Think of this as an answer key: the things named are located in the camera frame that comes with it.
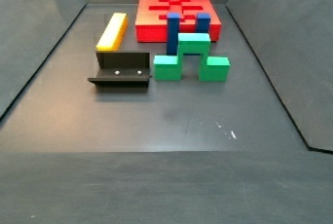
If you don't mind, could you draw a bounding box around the black angled fixture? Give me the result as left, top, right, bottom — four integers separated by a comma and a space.
87, 51, 151, 86

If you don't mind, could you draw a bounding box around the red slotted board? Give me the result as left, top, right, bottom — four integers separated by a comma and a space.
135, 0, 222, 43

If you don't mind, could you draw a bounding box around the green stepped arch block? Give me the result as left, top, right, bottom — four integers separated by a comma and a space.
154, 33, 230, 82

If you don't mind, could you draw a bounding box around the yellow bar block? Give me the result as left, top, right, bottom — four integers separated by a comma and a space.
96, 13, 127, 52

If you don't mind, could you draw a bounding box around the blue U-shaped block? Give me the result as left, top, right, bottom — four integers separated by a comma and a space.
166, 13, 211, 56

